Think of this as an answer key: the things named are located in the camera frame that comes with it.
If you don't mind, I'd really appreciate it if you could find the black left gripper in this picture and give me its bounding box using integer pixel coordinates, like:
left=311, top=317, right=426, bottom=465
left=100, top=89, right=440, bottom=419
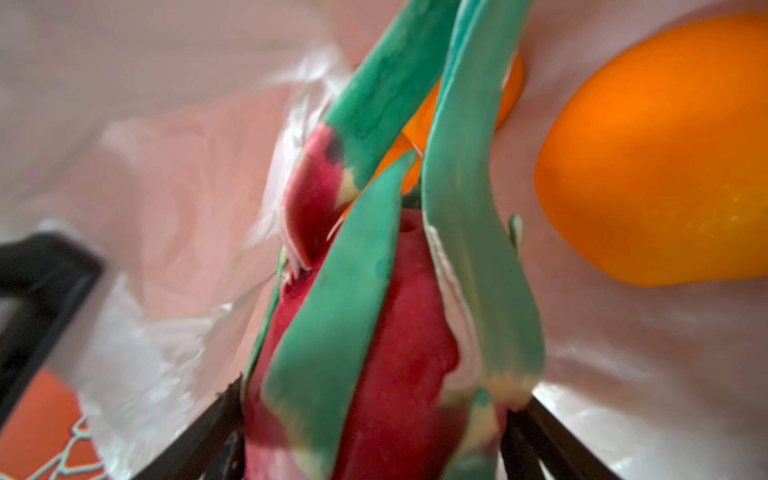
left=1, top=233, right=104, bottom=424

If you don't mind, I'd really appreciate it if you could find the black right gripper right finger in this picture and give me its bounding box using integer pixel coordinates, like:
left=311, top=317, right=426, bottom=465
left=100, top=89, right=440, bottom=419
left=500, top=398, right=619, bottom=480

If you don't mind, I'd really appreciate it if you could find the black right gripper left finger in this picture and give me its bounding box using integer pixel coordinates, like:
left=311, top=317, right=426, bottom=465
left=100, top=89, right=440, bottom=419
left=134, top=378, right=245, bottom=480

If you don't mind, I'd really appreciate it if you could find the pink dragon fruit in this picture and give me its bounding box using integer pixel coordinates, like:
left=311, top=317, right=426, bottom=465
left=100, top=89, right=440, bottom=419
left=243, top=1, right=544, bottom=479

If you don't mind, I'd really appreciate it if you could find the white plastic bag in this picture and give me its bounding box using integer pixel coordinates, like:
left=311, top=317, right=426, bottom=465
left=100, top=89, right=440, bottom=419
left=1, top=1, right=767, bottom=479

